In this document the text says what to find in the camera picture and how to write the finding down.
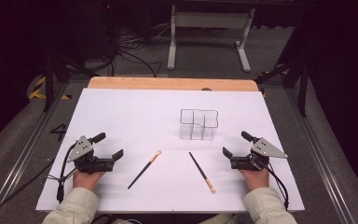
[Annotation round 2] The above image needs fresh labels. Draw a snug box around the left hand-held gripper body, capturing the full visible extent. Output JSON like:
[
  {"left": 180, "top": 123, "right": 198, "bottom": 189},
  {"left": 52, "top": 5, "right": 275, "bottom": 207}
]
[{"left": 66, "top": 135, "right": 116, "bottom": 175}]

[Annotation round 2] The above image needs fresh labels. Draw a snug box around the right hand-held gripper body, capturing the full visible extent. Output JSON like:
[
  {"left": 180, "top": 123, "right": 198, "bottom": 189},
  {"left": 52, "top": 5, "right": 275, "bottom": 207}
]
[{"left": 229, "top": 136, "right": 289, "bottom": 173}]

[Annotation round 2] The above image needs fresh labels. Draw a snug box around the black brush with golden tip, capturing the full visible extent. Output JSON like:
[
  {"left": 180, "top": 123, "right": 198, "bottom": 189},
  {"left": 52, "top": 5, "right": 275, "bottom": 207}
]
[
  {"left": 188, "top": 151, "right": 216, "bottom": 194},
  {"left": 127, "top": 149, "right": 162, "bottom": 190}
]

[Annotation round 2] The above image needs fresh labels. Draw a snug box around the clear plastic organizer box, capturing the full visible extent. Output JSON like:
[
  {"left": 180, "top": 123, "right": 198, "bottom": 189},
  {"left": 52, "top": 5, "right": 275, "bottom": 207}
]
[{"left": 178, "top": 108, "right": 220, "bottom": 142}]

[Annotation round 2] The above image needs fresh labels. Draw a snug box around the person's left hand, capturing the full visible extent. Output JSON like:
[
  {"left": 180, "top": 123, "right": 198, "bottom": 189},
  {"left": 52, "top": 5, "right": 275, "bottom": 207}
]
[{"left": 72, "top": 169, "right": 107, "bottom": 192}]

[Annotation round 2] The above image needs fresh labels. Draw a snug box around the person's right hand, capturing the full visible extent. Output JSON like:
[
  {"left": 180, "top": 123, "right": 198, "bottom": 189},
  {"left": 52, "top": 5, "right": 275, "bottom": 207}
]
[{"left": 239, "top": 167, "right": 270, "bottom": 191}]

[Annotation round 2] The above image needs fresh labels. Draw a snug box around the white table mat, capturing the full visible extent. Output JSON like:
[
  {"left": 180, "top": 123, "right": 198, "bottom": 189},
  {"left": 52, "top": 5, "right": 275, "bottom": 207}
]
[{"left": 35, "top": 88, "right": 306, "bottom": 215}]

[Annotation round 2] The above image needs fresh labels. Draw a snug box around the person's beige clothing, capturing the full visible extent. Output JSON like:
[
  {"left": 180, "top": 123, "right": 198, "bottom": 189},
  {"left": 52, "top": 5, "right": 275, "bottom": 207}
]
[{"left": 198, "top": 212, "right": 241, "bottom": 224}]

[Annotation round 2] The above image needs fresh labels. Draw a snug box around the dark equipment rack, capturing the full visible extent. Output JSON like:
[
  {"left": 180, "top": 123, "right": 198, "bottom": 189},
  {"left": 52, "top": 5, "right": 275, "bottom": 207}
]
[{"left": 82, "top": 0, "right": 120, "bottom": 61}]

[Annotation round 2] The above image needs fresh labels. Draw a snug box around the white metal stand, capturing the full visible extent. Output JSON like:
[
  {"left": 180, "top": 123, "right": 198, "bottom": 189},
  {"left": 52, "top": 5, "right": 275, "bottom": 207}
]
[{"left": 167, "top": 4, "right": 256, "bottom": 74}]

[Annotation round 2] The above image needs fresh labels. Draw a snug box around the left hand-held gripper black cable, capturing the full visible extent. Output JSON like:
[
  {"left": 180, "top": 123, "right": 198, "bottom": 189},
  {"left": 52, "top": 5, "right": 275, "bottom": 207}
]
[{"left": 47, "top": 143, "right": 79, "bottom": 204}]

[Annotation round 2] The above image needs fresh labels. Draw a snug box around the hand-held gripper black cable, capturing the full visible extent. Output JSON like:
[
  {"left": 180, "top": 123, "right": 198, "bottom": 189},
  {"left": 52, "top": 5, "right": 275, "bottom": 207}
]
[
  {"left": 47, "top": 143, "right": 79, "bottom": 204},
  {"left": 253, "top": 156, "right": 291, "bottom": 211}
]

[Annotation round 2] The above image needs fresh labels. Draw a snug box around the right hand-held gripper black cable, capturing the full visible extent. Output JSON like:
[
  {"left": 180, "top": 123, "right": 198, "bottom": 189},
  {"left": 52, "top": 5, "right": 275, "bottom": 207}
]
[{"left": 253, "top": 156, "right": 291, "bottom": 211}]

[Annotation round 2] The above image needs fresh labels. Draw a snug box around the aluminium floor rail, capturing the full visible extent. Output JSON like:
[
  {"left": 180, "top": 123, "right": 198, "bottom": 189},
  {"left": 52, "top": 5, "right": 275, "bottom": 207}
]
[
  {"left": 0, "top": 83, "right": 71, "bottom": 223},
  {"left": 283, "top": 88, "right": 358, "bottom": 224}
]

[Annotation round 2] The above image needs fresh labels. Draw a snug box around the bundle of black floor cables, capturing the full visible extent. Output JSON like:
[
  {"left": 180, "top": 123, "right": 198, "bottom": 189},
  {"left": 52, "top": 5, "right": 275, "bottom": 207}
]
[{"left": 113, "top": 26, "right": 164, "bottom": 78}]

